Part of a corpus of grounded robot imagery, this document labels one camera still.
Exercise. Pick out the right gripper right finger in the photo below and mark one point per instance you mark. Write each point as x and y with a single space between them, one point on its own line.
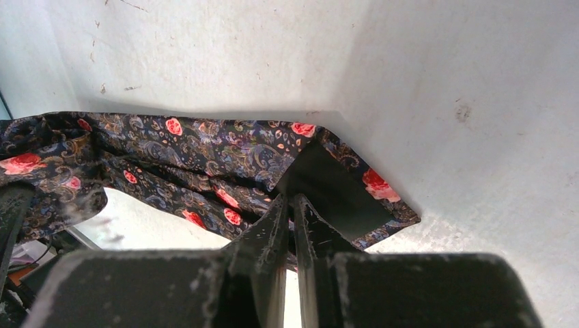
342 286

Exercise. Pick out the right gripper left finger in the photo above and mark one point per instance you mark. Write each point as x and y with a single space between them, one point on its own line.
239 285

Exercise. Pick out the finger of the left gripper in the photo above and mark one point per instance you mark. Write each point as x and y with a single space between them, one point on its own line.
15 202

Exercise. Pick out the dark floral rose tie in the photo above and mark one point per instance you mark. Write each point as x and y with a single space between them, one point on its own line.
221 175

